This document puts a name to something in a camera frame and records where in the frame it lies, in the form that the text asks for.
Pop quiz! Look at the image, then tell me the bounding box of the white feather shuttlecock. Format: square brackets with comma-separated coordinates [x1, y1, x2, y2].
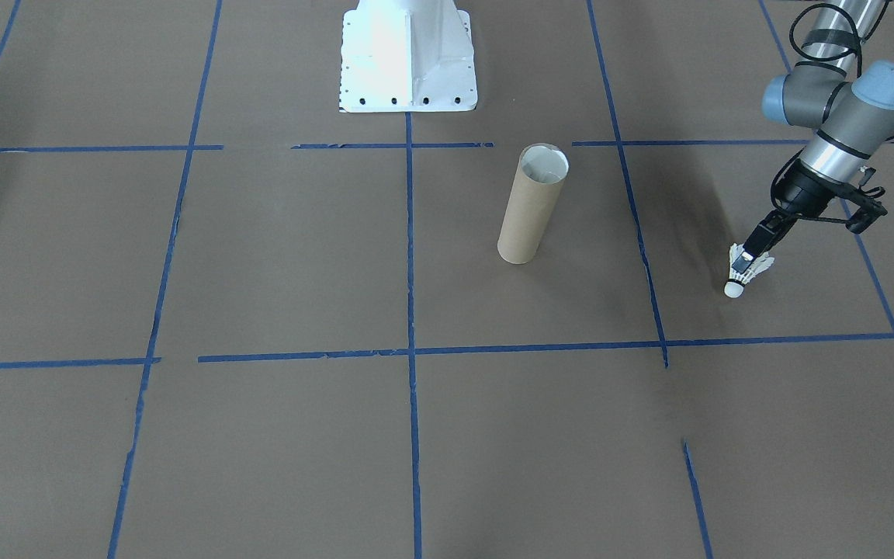
[723, 243, 776, 299]

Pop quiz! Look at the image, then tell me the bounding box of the black braided cable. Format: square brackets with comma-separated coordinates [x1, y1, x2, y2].
[771, 2, 876, 226]

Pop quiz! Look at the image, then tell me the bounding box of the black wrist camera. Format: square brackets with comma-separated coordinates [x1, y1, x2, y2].
[841, 166, 889, 235]

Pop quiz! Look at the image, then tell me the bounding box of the white square base plate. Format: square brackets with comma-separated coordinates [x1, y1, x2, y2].
[338, 0, 480, 114]

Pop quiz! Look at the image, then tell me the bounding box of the brown cardboard tube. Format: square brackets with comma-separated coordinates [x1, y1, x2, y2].
[497, 144, 570, 266]

